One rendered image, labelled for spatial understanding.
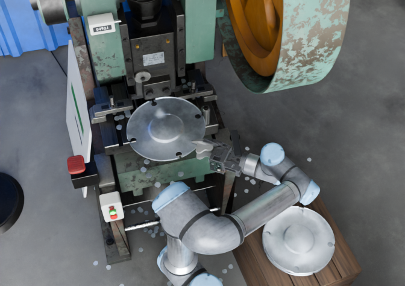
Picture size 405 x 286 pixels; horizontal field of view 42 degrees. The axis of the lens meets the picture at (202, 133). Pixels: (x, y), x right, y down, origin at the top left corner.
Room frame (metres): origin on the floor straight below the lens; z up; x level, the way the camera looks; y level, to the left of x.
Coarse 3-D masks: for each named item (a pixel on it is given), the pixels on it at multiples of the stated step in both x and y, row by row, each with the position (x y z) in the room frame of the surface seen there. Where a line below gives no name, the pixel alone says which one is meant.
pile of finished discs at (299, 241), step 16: (288, 208) 1.03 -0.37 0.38; (304, 208) 1.03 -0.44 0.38; (272, 224) 0.95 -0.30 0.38; (288, 224) 0.95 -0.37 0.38; (304, 224) 0.96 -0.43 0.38; (320, 224) 0.96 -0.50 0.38; (272, 240) 0.88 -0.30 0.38; (288, 240) 0.88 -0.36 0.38; (304, 240) 0.88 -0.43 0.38; (320, 240) 0.89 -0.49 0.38; (272, 256) 0.81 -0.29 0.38; (288, 256) 0.81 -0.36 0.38; (304, 256) 0.82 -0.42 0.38; (320, 256) 0.82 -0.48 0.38; (288, 272) 0.76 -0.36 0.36; (304, 272) 0.75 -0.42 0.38
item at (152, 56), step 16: (128, 16) 1.30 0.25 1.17; (160, 16) 1.30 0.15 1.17; (128, 32) 1.23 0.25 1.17; (144, 32) 1.23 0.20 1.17; (160, 32) 1.23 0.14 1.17; (144, 48) 1.21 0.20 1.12; (160, 48) 1.22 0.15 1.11; (144, 64) 1.20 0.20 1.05; (160, 64) 1.22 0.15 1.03; (144, 80) 1.19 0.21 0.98; (160, 80) 1.20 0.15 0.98; (144, 96) 1.17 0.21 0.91; (160, 96) 1.19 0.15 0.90
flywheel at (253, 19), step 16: (240, 0) 1.51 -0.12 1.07; (256, 0) 1.37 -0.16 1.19; (272, 0) 1.25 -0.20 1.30; (240, 16) 1.45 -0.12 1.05; (256, 16) 1.35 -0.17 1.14; (272, 16) 1.28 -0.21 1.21; (240, 32) 1.39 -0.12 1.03; (256, 32) 1.33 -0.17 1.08; (272, 32) 1.21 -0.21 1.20; (240, 48) 1.36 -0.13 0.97; (256, 48) 1.28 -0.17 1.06; (272, 48) 1.19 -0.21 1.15; (256, 64) 1.21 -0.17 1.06; (272, 64) 1.10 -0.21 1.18
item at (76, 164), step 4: (72, 156) 1.01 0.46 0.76; (76, 156) 1.01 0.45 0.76; (80, 156) 1.01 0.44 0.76; (68, 160) 0.99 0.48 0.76; (72, 160) 0.99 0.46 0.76; (76, 160) 0.99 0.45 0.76; (80, 160) 0.99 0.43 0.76; (68, 164) 0.98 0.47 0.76; (72, 164) 0.98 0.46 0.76; (76, 164) 0.98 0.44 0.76; (80, 164) 0.98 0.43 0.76; (84, 164) 0.98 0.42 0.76; (68, 168) 0.96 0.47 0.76; (72, 168) 0.96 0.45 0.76; (76, 168) 0.96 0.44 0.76; (80, 168) 0.96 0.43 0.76; (84, 168) 0.96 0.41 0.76; (72, 172) 0.95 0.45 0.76; (76, 172) 0.95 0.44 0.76; (80, 172) 0.95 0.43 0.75
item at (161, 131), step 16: (144, 112) 1.20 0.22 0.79; (160, 112) 1.20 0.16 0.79; (176, 112) 1.20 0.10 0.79; (192, 112) 1.20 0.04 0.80; (128, 128) 1.13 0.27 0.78; (144, 128) 1.12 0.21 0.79; (160, 128) 1.12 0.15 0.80; (176, 128) 1.12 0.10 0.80; (192, 128) 1.12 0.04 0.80; (144, 144) 1.05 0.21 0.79; (160, 144) 1.05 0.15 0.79; (176, 144) 1.05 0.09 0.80; (192, 144) 1.05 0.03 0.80; (160, 160) 0.98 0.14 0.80
